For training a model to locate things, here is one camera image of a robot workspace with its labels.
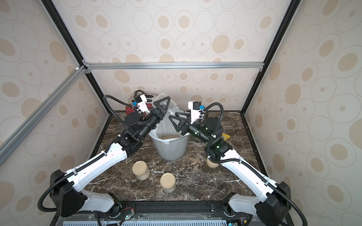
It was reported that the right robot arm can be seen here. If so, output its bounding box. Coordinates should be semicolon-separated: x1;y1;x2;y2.
168;101;308;226

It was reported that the white plastic bin liner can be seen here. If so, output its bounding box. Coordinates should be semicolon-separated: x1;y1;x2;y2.
149;106;187;140

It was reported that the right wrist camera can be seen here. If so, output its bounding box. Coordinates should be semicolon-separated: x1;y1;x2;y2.
188;101;205;124

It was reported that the red polka dot toaster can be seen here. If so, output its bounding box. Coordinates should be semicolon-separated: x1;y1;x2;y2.
125;103;152;115

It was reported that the beige jar lid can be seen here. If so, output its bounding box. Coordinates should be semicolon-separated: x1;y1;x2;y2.
206;158;219;169

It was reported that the left side aluminium rail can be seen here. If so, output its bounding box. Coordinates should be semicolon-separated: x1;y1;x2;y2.
1;66;86;165

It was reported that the horizontal aluminium rail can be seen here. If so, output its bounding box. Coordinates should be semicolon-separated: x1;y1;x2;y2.
85;62;265;70

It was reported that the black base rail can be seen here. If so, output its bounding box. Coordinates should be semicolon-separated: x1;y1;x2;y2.
49;199;295;226

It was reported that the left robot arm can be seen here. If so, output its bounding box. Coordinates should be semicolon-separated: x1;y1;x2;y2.
37;95;171;217

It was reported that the yellow snack packet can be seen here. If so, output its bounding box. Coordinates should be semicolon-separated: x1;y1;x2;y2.
222;133;230;141

